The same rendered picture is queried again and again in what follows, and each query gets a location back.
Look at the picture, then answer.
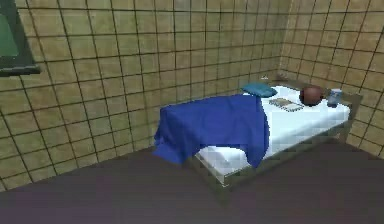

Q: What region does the brown ball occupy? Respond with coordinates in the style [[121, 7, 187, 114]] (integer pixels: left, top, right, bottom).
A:
[[298, 85, 325, 108]]

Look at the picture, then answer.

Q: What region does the white bed with grey frame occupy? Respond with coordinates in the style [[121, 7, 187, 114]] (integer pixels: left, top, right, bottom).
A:
[[186, 81, 364, 190]]

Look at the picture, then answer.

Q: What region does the teal pillow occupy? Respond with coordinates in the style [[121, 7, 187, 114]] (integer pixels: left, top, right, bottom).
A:
[[241, 82, 278, 98]]

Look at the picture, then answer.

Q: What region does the blue blanket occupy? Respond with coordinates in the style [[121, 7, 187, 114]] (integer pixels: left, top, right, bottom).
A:
[[152, 93, 270, 169]]

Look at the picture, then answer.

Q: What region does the grey book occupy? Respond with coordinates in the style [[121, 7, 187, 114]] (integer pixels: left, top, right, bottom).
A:
[[268, 97, 305, 113]]

